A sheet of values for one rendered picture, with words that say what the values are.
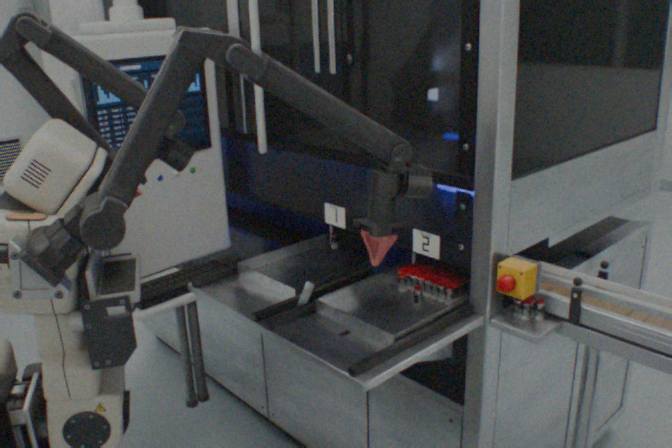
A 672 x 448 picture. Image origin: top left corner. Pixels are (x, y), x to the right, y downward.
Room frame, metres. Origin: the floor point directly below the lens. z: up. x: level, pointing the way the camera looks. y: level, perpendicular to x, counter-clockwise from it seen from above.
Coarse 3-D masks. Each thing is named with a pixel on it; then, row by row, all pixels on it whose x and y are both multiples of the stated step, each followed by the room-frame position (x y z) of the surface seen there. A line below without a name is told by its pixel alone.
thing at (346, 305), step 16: (384, 272) 1.54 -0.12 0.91; (352, 288) 1.46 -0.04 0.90; (368, 288) 1.50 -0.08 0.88; (384, 288) 1.50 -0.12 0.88; (320, 304) 1.37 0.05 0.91; (336, 304) 1.42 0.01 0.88; (352, 304) 1.41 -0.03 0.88; (368, 304) 1.41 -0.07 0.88; (384, 304) 1.41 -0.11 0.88; (400, 304) 1.40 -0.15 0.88; (432, 304) 1.40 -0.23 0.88; (464, 304) 1.36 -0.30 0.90; (336, 320) 1.33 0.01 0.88; (352, 320) 1.29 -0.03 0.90; (368, 320) 1.32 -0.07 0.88; (384, 320) 1.32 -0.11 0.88; (400, 320) 1.32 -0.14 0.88; (416, 320) 1.32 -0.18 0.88; (432, 320) 1.28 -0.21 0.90; (368, 336) 1.25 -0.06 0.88; (384, 336) 1.21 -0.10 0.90; (400, 336) 1.20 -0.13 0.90
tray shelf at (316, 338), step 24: (192, 288) 1.56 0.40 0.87; (216, 288) 1.54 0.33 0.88; (240, 288) 1.54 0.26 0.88; (264, 288) 1.53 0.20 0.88; (240, 312) 1.39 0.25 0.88; (288, 336) 1.26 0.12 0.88; (312, 336) 1.26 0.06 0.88; (336, 336) 1.26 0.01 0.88; (360, 336) 1.25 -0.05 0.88; (432, 336) 1.24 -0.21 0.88; (456, 336) 1.26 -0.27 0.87; (312, 360) 1.18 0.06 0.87; (336, 360) 1.15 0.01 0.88; (360, 360) 1.15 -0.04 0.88; (408, 360) 1.15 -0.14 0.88; (360, 384) 1.07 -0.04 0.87
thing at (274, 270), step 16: (320, 240) 1.84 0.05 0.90; (256, 256) 1.68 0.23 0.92; (272, 256) 1.71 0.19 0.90; (288, 256) 1.75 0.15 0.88; (304, 256) 1.75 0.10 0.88; (320, 256) 1.74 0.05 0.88; (336, 256) 1.74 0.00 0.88; (352, 256) 1.74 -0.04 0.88; (384, 256) 1.66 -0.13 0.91; (240, 272) 1.63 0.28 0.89; (256, 272) 1.57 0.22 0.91; (272, 272) 1.63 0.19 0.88; (288, 272) 1.63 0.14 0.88; (304, 272) 1.63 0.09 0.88; (320, 272) 1.62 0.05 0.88; (336, 272) 1.54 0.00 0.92; (272, 288) 1.52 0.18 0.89; (288, 288) 1.46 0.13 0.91
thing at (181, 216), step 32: (96, 32) 1.81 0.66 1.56; (128, 32) 1.86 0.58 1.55; (160, 32) 1.92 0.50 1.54; (64, 64) 1.71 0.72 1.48; (128, 64) 1.83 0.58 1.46; (160, 64) 1.90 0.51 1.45; (96, 96) 1.75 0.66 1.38; (192, 96) 1.97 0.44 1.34; (96, 128) 1.74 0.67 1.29; (128, 128) 1.81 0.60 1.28; (192, 128) 1.96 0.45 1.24; (160, 160) 1.88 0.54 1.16; (192, 160) 1.96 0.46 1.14; (160, 192) 1.87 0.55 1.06; (192, 192) 1.95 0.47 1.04; (224, 192) 2.04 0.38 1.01; (128, 224) 1.79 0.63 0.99; (160, 224) 1.86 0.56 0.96; (192, 224) 1.94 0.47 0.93; (224, 224) 2.03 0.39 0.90; (160, 256) 1.85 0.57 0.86; (192, 256) 1.93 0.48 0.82
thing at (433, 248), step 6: (414, 234) 1.49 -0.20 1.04; (420, 234) 1.47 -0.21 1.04; (426, 234) 1.46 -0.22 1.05; (432, 234) 1.44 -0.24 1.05; (414, 240) 1.49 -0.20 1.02; (420, 240) 1.47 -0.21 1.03; (426, 240) 1.46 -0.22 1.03; (432, 240) 1.44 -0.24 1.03; (438, 240) 1.43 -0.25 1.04; (414, 246) 1.49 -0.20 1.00; (420, 246) 1.47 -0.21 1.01; (426, 246) 1.46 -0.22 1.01; (432, 246) 1.44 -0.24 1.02; (438, 246) 1.43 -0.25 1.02; (420, 252) 1.47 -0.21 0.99; (426, 252) 1.46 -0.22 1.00; (432, 252) 1.44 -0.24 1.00; (438, 252) 1.43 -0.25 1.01; (438, 258) 1.43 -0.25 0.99
